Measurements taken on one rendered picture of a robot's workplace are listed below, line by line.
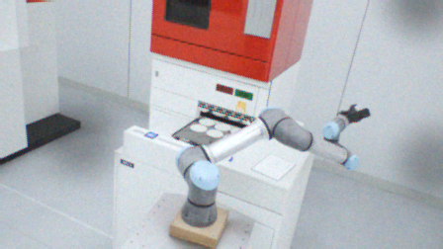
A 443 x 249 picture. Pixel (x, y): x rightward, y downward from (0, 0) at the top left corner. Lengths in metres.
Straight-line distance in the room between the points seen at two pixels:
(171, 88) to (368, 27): 1.84
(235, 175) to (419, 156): 2.38
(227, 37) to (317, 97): 1.73
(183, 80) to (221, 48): 0.38
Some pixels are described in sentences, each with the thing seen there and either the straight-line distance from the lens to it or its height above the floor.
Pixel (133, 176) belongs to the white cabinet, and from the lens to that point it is 2.18.
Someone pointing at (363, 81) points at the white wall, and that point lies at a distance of 3.72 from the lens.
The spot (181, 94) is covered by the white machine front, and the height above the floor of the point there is 0.98.
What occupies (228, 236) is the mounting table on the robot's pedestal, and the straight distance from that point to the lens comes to 1.67.
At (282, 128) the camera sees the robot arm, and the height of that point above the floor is 1.24.
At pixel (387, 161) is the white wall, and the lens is 3.95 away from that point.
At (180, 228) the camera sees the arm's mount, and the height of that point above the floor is 0.87.
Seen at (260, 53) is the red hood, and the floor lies 1.38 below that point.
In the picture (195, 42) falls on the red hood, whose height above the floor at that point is 1.35.
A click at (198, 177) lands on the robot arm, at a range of 1.50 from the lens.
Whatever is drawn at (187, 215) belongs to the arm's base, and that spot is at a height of 0.89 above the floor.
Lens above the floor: 1.90
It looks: 25 degrees down
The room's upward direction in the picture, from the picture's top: 8 degrees clockwise
